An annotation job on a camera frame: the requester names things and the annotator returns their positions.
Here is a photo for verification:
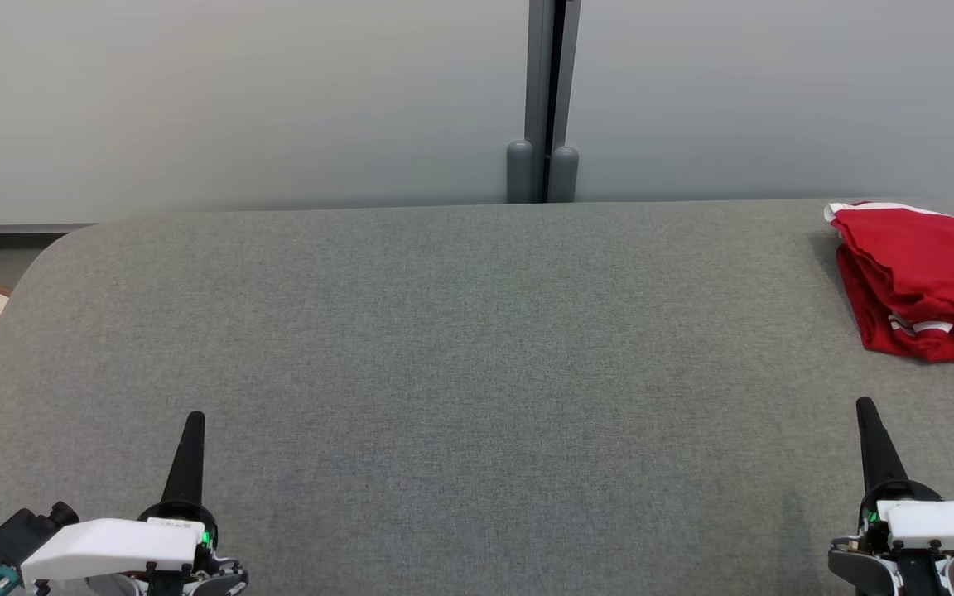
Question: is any plain red shirt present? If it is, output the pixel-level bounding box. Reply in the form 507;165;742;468
823;201;954;353

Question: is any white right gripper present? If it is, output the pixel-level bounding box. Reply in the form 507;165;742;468
827;397;954;596

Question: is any grey metal floor frame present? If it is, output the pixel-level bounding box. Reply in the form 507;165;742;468
0;203;97;266

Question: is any red jersey with white sleeves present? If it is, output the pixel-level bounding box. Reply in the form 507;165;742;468
836;244;954;367

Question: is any grey partition post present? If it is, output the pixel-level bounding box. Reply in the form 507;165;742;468
524;0;583;204

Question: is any grey fabric sofa cushion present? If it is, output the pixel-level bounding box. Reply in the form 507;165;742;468
0;197;954;596

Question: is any grey cylindrical post foot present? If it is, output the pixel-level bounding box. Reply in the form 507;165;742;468
507;139;534;204
549;146;580;204

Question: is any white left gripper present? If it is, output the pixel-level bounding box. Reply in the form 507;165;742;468
20;411;248;596

